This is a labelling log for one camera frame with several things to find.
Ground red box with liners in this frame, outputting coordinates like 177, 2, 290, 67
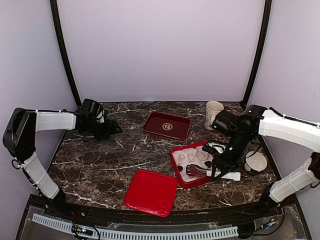
170, 141, 213, 189

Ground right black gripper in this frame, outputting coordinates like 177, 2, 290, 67
211, 132, 253, 181

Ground right black frame post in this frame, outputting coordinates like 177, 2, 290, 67
240, 0, 273, 109

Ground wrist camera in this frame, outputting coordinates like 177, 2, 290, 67
79, 98, 104, 120
211, 110, 238, 137

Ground dark red tray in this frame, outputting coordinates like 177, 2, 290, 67
142, 112, 192, 140

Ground left black frame post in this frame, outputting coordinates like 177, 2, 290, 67
49, 0, 81, 107

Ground white bowl dark base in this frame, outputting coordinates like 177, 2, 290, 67
244, 151, 268, 175

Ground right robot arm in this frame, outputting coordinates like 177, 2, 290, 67
202, 104, 320, 217

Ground dark cylinder chocolate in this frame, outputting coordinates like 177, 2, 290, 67
204, 161, 212, 168

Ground cream mug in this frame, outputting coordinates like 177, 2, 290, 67
204, 101, 224, 131

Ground black frame post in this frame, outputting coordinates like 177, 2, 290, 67
49, 0, 81, 107
240, 0, 273, 109

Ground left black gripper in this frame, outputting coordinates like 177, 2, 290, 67
82, 118, 123, 142

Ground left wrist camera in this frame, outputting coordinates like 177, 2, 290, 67
79, 98, 104, 120

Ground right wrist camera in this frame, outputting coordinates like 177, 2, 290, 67
211, 110, 238, 137

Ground grey cable duct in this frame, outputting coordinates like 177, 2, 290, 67
31, 213, 239, 240

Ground red box lid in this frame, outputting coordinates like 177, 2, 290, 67
124, 169, 178, 218

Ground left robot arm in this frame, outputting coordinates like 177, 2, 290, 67
2, 107, 123, 218

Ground metal tongs white handles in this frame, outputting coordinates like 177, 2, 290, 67
185, 164, 241, 182

